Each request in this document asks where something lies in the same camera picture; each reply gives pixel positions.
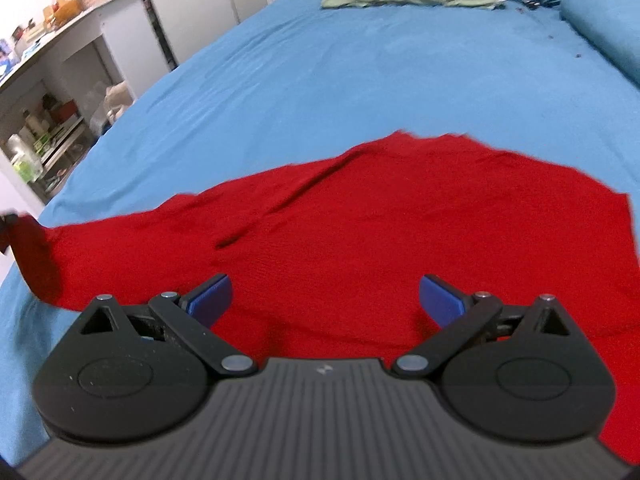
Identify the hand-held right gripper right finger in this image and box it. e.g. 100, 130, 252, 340
390, 274, 571, 380

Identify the blue bed sheet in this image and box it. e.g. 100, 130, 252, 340
0, 0, 640, 466

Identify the red knit sweater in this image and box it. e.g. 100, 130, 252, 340
11, 130, 640, 465

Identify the orange box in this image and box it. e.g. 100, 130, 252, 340
50, 0, 83, 26

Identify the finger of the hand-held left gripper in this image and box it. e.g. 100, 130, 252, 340
0, 213, 21, 256

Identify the green bottle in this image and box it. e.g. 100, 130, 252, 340
9, 147, 42, 183

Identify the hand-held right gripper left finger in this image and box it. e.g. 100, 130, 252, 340
75, 273, 259, 377

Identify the white desk shelf unit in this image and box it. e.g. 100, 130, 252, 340
0, 0, 173, 206

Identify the blue bolster cushion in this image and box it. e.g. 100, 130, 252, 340
559, 0, 640, 88

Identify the white wardrobe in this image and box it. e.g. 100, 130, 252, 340
135, 0, 288, 68

